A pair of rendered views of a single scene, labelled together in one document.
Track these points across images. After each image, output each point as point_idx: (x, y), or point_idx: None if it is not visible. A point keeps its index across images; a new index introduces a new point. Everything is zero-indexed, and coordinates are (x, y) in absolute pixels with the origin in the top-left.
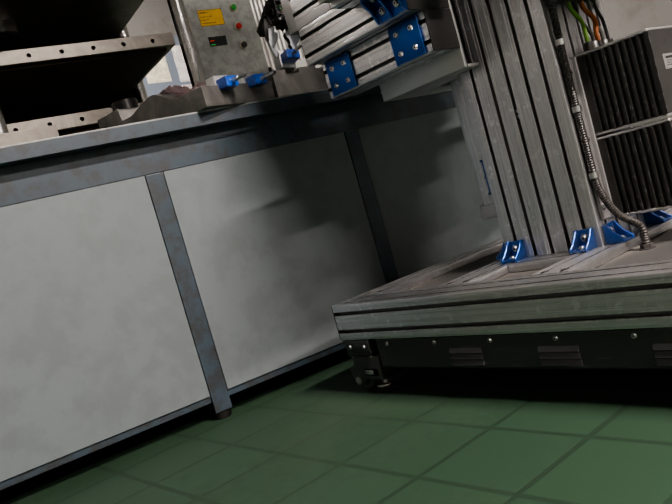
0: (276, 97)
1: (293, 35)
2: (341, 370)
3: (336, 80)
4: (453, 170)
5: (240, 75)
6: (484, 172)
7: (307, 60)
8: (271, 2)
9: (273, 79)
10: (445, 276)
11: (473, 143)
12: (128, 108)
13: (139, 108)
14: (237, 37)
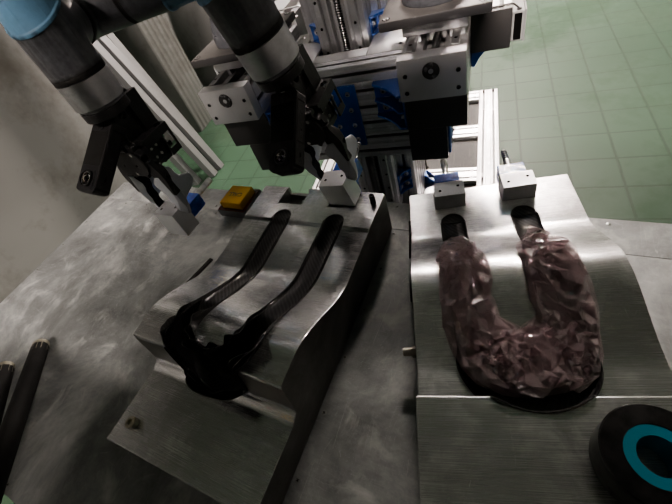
0: (389, 227)
1: (313, 147)
2: None
3: (451, 135)
4: None
5: (507, 155)
6: (399, 182)
7: (467, 118)
8: (328, 85)
9: (386, 203)
10: None
11: (394, 168)
12: (658, 396)
13: (646, 311)
14: None
